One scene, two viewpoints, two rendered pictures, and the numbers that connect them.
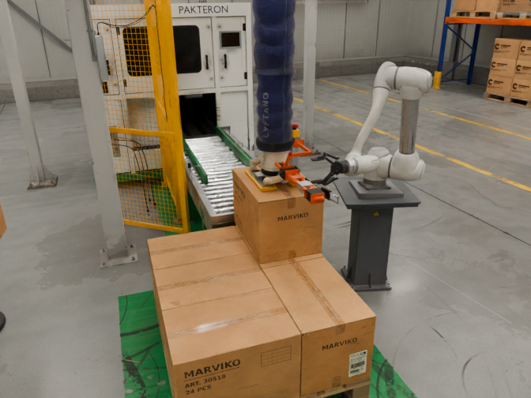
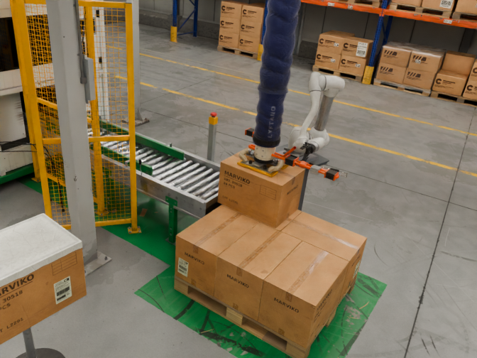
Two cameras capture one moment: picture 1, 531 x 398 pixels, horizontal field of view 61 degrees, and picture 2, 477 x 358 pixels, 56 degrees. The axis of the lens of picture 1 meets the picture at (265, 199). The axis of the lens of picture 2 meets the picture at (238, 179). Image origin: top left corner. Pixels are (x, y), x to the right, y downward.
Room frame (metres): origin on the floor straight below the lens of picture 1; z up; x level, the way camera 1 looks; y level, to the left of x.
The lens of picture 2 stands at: (0.21, 2.27, 2.58)
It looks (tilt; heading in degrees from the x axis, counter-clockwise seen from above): 28 degrees down; 320
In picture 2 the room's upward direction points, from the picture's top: 6 degrees clockwise
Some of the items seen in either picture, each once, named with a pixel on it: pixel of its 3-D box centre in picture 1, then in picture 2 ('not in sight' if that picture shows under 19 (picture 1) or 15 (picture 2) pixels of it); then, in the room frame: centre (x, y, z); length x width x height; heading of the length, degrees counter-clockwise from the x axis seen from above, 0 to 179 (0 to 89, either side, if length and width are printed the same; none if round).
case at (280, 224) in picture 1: (275, 208); (260, 185); (2.64, -0.06, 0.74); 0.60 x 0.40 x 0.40; 18
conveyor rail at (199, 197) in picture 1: (186, 174); (111, 169); (3.95, 0.73, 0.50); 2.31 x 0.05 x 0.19; 18
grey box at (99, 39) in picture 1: (102, 57); (83, 77); (3.36, 1.15, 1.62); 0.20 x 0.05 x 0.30; 18
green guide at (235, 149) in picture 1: (238, 147); (130, 133); (4.47, 0.27, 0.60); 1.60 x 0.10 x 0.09; 18
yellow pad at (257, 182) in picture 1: (260, 177); (257, 165); (2.61, 0.03, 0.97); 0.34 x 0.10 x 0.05; 18
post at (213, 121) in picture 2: (293, 185); (210, 160); (3.65, -0.25, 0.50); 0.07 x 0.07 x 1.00; 18
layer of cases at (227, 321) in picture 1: (246, 300); (271, 256); (2.22, 0.12, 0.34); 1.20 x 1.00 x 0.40; 18
